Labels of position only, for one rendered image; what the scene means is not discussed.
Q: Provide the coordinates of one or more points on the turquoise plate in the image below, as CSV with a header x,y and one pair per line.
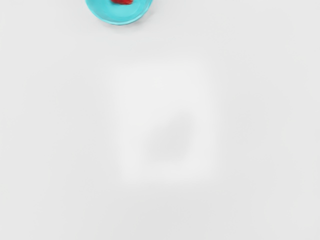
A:
x,y
120,13

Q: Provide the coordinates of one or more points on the red fruit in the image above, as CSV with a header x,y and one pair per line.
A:
x,y
122,2

